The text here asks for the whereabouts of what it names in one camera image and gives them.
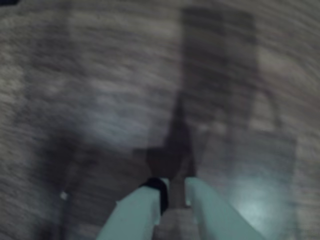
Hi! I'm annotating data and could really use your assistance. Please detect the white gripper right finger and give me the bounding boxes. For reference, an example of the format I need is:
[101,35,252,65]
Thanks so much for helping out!
[184,176,266,240]

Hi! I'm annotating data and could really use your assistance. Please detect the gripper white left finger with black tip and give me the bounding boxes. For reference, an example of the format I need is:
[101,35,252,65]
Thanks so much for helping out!
[96,176,171,240]

